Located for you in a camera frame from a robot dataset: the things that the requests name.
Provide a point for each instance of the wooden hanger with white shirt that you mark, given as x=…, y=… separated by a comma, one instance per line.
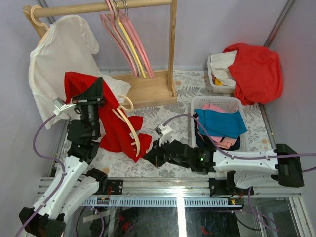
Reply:
x=40, y=27

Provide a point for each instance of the red t shirt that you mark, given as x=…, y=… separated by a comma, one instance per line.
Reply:
x=117, y=136

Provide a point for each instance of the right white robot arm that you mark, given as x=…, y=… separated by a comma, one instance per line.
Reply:
x=243, y=169

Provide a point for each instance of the white garment in rear basket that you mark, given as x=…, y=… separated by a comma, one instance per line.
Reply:
x=219, y=64

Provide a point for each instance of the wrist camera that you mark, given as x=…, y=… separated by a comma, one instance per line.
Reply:
x=62, y=107
x=164, y=131

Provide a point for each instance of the red garment on rear basket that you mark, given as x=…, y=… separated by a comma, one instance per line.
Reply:
x=257, y=73

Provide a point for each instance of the dark navy garment in basket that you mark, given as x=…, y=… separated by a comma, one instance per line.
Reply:
x=212, y=127

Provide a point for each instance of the white laundry basket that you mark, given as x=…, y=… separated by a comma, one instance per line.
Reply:
x=228, y=104

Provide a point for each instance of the floral table cloth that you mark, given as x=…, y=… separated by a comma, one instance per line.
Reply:
x=138, y=122

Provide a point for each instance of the pink hanger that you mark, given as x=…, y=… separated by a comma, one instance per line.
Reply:
x=106, y=20
x=135, y=39

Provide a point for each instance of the aluminium rail frame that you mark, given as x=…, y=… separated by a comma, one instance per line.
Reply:
x=196, y=192

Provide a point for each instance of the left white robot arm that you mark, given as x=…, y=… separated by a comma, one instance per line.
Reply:
x=48, y=216

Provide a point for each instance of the rear white basket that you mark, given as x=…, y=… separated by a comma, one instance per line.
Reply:
x=217, y=89

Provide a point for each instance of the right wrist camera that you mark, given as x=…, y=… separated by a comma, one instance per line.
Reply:
x=164, y=131

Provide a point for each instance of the light wooden hanger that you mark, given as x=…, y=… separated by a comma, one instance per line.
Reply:
x=119, y=112

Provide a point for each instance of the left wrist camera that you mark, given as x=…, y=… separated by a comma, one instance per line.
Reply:
x=62, y=107

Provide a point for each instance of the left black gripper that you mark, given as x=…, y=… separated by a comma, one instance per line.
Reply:
x=93, y=97

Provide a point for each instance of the yellow hanger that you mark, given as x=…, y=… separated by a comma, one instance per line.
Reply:
x=125, y=41

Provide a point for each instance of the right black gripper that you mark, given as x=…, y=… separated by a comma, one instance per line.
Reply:
x=155, y=156

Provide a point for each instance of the white t shirt on hanger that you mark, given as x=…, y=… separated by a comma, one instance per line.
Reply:
x=62, y=65

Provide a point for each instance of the wooden clothes rack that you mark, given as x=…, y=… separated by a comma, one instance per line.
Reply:
x=144, y=92

